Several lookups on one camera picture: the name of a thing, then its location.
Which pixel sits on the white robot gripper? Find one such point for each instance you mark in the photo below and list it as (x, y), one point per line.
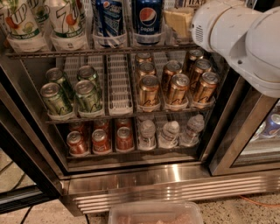
(205, 29)

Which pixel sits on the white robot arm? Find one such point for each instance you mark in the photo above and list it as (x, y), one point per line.
(249, 40)

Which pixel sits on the pepsi bottle front right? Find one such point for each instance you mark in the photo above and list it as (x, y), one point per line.
(147, 20)

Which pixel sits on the pepsi bottle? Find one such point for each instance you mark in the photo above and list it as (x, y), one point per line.
(147, 20)
(108, 16)

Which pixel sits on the pepsi bottle left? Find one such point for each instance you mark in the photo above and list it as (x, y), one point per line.
(108, 16)

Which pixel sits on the white empty shelf glide tray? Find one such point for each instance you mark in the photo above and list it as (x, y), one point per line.
(119, 93)

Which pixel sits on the steel fridge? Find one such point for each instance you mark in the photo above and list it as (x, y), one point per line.
(230, 158)

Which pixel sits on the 7up bottle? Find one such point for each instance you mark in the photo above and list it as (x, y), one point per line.
(25, 35)
(67, 18)

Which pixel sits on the water bottle right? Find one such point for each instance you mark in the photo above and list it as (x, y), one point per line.
(190, 135)

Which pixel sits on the water bottle left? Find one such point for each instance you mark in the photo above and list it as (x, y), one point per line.
(147, 135)

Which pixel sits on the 7up bottle far left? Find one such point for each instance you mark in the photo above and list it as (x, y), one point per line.
(25, 35)

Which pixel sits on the gold can back right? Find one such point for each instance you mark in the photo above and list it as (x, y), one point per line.
(190, 58)

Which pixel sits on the gold can middle centre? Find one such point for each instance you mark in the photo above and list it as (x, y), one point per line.
(170, 68)

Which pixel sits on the gold can back left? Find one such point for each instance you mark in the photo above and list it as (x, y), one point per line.
(142, 57)

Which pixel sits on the gold can middle left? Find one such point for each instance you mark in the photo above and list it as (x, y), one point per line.
(145, 68)

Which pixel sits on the gold can front middle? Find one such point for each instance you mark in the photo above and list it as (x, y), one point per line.
(177, 89)

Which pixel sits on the gold can front right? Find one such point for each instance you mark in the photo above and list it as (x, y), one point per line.
(206, 86)

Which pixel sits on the gold can front left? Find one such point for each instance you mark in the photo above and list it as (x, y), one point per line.
(148, 91)

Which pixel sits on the green can back right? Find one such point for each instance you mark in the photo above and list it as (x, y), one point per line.
(87, 72)

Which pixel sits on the green can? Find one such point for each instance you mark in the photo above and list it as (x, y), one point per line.
(55, 99)
(87, 72)
(60, 77)
(87, 96)

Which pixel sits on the green can front right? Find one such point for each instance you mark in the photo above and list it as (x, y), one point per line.
(87, 96)

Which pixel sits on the red can front right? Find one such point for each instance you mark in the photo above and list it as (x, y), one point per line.
(124, 139)

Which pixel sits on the red can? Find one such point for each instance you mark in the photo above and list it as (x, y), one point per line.
(124, 139)
(100, 141)
(77, 145)

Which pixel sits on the green can back left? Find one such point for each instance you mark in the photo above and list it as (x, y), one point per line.
(60, 77)

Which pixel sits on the blue can behind glass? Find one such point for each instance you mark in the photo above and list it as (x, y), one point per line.
(272, 126)

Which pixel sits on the red can front middle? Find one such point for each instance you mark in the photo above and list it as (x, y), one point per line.
(100, 141)

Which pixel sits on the green can front left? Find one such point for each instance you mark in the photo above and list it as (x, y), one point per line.
(55, 99)

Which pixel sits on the red can front left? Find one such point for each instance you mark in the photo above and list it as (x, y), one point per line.
(77, 145)

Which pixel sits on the clear plastic container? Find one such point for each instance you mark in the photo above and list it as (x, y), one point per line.
(155, 212)

